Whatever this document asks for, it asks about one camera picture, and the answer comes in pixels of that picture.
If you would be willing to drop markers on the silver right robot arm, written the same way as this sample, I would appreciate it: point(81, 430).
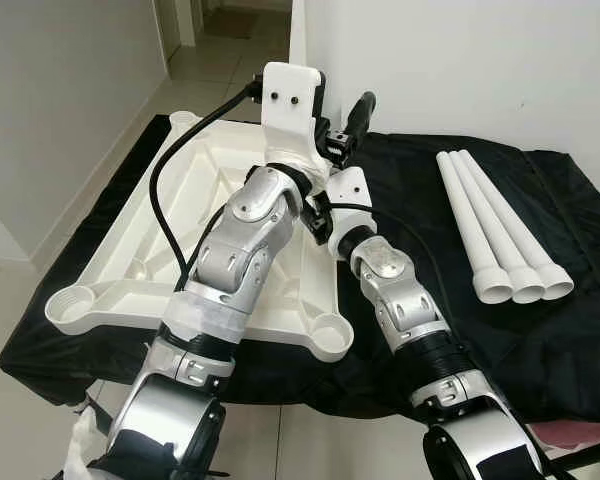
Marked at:
point(400, 290)

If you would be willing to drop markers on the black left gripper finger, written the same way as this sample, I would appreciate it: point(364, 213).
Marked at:
point(362, 115)

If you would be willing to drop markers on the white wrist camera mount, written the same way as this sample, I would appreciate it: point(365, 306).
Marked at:
point(352, 195)
point(290, 110)

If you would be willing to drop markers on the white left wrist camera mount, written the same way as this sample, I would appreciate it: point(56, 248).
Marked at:
point(290, 110)

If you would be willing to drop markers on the pink cushion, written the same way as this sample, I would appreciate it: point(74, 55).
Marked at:
point(575, 433)

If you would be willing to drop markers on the white plastic table leg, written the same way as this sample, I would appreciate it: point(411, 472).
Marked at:
point(474, 235)
point(526, 235)
point(500, 235)

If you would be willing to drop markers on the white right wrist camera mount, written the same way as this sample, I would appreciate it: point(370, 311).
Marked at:
point(352, 195)

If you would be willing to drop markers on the black metal table leg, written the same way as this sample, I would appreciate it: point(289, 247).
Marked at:
point(590, 455)

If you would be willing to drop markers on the black cloth table cover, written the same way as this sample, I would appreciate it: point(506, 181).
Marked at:
point(430, 340)

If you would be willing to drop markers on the white plastic table top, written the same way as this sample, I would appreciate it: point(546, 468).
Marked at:
point(100, 270)

